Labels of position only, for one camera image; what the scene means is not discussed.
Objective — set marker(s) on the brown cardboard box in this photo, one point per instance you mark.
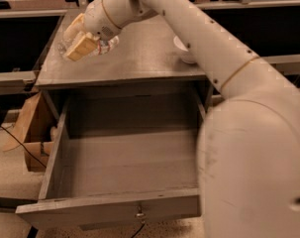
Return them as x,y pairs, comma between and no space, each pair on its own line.
33,131

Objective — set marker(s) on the grey cabinet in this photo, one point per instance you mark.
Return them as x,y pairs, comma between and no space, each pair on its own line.
144,63

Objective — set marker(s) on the grey right bench rail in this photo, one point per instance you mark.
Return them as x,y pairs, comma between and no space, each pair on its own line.
288,65

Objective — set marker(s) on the clear plastic water bottle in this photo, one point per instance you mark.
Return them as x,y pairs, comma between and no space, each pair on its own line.
104,47

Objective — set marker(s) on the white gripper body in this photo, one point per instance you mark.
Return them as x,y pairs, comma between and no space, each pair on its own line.
97,21

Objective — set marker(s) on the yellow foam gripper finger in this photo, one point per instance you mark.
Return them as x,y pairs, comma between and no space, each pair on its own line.
74,28
82,45

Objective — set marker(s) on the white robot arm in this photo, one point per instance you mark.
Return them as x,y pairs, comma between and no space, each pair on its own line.
248,154

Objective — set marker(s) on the grey bench rail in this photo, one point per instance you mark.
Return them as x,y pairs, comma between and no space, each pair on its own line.
16,82
288,65

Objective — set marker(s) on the white ceramic bowl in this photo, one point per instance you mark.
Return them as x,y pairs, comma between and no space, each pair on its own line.
182,52

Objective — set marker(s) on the grey open top drawer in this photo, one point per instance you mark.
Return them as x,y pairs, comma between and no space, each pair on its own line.
100,172

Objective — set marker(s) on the metal drawer knob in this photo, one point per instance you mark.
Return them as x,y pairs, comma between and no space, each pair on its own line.
140,214

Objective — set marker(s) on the grey left bench rail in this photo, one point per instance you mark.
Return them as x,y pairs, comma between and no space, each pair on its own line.
16,82

